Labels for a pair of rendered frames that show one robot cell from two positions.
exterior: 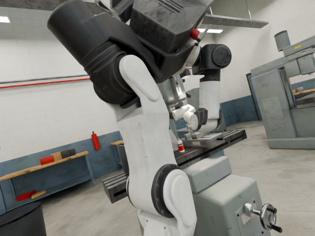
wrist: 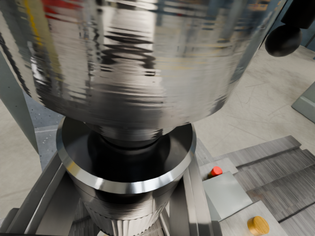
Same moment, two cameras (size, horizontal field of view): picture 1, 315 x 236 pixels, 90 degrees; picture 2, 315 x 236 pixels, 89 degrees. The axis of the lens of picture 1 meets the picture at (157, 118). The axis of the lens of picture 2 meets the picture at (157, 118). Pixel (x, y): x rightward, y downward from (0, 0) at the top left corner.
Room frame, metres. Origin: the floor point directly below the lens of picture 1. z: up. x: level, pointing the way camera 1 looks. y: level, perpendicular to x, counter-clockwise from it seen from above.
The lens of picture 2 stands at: (1.20, -0.15, 1.30)
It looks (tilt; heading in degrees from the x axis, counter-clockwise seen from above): 44 degrees down; 359
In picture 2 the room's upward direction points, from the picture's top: 12 degrees clockwise
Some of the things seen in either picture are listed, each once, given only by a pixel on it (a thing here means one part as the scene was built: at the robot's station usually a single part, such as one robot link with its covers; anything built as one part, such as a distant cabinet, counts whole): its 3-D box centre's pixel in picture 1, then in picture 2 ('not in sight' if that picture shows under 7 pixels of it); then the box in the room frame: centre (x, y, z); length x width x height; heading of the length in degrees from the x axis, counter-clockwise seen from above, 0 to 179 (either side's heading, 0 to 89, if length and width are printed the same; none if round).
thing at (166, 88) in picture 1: (166, 84); not in sight; (1.24, -0.14, 1.47); 0.21 x 0.19 x 0.32; 118
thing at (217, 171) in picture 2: not in sight; (214, 173); (1.35, -0.27, 1.05); 0.02 x 0.02 x 0.03
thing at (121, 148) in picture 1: (138, 153); not in sight; (1.09, 0.19, 1.03); 0.22 x 0.12 x 0.20; 126
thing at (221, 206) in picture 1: (203, 213); not in sight; (1.22, -0.15, 0.43); 0.81 x 0.32 x 0.60; 28
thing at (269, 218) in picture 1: (260, 213); not in sight; (0.80, -0.38, 0.63); 0.16 x 0.12 x 0.12; 28
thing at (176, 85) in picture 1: (175, 82); not in sight; (1.14, -0.19, 1.45); 0.04 x 0.04 x 0.21; 28
